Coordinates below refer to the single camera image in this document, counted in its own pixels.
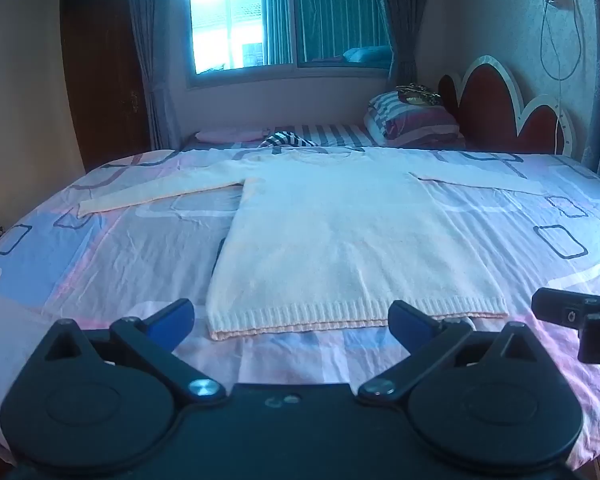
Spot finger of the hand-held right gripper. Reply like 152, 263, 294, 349
531, 287, 600, 326

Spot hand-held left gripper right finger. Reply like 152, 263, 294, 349
357, 300, 549, 406

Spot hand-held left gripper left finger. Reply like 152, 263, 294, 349
44, 298, 227, 412

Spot white knitted sweater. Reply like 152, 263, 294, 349
77, 146, 548, 342

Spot pastel patterned bed sheet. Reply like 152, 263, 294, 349
0, 147, 600, 472

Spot pink pillow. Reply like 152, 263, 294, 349
195, 129, 266, 143

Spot striped bed sheet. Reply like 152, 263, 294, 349
180, 122, 468, 153

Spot striped folded quilt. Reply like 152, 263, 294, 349
364, 91, 463, 148

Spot red scalloped headboard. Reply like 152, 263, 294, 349
437, 55, 577, 157

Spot black and white striped cloth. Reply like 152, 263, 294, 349
258, 131, 321, 149

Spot dark wooden door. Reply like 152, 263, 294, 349
60, 0, 151, 173

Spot window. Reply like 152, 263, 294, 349
182, 0, 398, 91

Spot white charging cable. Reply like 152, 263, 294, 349
540, 0, 586, 156

